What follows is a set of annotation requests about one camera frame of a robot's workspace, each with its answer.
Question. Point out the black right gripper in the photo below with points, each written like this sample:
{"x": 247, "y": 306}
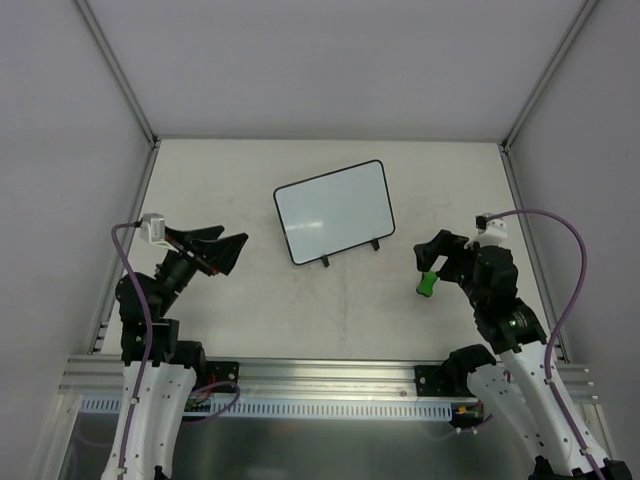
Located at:
{"x": 455, "y": 262}

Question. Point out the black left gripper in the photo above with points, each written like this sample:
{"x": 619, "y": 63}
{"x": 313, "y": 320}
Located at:
{"x": 195, "y": 257}

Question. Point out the green whiteboard eraser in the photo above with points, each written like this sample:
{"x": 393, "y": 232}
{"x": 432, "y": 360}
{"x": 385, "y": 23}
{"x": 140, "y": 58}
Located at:
{"x": 427, "y": 283}

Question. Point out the small black-framed whiteboard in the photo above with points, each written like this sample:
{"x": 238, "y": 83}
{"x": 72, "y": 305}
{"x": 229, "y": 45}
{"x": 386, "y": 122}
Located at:
{"x": 331, "y": 213}

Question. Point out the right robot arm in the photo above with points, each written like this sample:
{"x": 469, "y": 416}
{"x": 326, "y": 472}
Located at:
{"x": 510, "y": 372}

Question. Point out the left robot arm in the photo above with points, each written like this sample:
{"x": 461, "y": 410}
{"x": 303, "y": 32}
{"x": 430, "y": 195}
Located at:
{"x": 161, "y": 372}

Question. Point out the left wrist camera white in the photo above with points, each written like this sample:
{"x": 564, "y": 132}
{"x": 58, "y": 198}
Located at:
{"x": 153, "y": 230}

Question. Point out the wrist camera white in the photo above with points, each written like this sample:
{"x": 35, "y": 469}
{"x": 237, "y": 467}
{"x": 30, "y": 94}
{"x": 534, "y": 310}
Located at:
{"x": 489, "y": 232}
{"x": 153, "y": 230}

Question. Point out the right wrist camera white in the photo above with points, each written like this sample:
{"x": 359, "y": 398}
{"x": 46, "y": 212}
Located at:
{"x": 489, "y": 232}

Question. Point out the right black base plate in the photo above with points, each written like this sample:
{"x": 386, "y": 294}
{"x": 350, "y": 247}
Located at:
{"x": 430, "y": 381}

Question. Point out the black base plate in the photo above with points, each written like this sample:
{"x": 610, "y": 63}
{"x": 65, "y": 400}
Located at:
{"x": 219, "y": 372}
{"x": 430, "y": 381}

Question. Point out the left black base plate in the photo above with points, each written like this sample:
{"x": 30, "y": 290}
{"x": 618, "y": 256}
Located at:
{"x": 219, "y": 372}

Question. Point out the white slotted cable duct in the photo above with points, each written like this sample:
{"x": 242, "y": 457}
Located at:
{"x": 414, "y": 410}

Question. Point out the aluminium front rail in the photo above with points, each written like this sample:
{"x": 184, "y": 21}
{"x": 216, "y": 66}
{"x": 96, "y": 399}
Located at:
{"x": 273, "y": 378}

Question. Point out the right aluminium frame post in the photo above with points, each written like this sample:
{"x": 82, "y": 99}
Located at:
{"x": 559, "y": 54}

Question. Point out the aluminium frame post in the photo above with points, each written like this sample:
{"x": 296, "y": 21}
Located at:
{"x": 559, "y": 54}
{"x": 96, "y": 32}

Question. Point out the left aluminium frame post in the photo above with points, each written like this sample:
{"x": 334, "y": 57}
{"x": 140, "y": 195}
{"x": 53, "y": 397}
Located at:
{"x": 96, "y": 32}

